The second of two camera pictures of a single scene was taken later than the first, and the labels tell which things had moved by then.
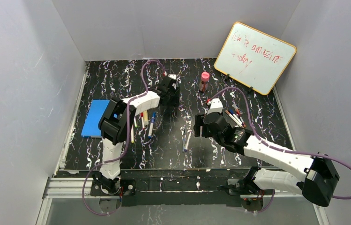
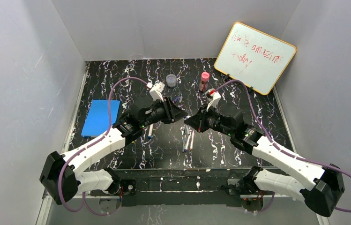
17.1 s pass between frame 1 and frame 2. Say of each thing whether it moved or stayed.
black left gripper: moved
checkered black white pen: stayed
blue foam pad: stayed
